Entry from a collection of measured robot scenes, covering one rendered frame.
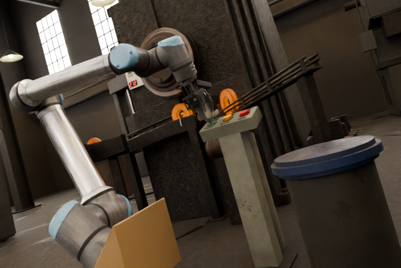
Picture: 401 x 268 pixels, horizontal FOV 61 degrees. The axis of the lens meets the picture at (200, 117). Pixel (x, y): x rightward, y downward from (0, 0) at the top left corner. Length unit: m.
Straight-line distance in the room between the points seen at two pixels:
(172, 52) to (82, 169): 0.62
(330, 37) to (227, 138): 6.97
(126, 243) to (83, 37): 11.12
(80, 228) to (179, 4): 1.72
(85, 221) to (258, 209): 0.64
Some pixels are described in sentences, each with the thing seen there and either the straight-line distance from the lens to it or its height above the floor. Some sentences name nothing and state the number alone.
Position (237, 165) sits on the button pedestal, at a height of 0.41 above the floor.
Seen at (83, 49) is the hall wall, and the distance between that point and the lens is 12.06.
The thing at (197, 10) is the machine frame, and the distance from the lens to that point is 2.46.
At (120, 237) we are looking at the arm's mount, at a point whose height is 0.33.
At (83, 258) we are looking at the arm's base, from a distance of 1.33.
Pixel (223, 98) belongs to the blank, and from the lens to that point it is 2.01.
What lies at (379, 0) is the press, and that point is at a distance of 6.11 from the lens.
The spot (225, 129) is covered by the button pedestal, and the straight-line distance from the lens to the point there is 1.34.
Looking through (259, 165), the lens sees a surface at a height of 0.37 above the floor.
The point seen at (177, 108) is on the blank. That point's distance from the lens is 2.36.
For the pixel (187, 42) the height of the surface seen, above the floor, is 1.17.
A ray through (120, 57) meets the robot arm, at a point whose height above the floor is 0.90.
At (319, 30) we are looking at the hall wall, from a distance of 8.25.
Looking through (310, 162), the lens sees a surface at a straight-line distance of 0.95.
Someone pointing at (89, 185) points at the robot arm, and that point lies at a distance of 1.51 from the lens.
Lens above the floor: 0.57
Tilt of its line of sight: 3 degrees up
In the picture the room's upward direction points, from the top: 16 degrees counter-clockwise
